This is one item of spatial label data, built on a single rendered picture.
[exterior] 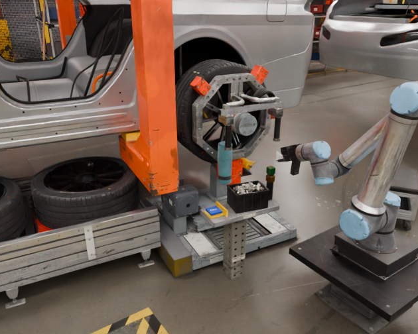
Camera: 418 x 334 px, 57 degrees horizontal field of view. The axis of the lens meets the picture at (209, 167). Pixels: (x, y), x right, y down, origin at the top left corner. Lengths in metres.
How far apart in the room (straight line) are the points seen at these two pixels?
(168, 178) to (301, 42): 1.54
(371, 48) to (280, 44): 1.82
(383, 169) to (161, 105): 1.10
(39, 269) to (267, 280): 1.29
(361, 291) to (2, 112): 2.09
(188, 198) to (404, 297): 1.31
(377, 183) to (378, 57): 2.93
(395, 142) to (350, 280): 0.71
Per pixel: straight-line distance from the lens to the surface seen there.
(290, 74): 3.11
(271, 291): 2.36
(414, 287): 2.12
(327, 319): 2.26
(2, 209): 2.39
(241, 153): 2.54
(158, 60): 1.99
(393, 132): 1.72
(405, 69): 4.57
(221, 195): 2.78
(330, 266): 2.10
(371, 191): 1.83
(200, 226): 2.64
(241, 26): 2.80
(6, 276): 2.36
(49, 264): 2.35
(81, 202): 2.33
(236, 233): 2.23
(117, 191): 2.36
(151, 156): 2.10
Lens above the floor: 1.54
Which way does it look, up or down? 23 degrees down
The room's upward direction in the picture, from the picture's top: straight up
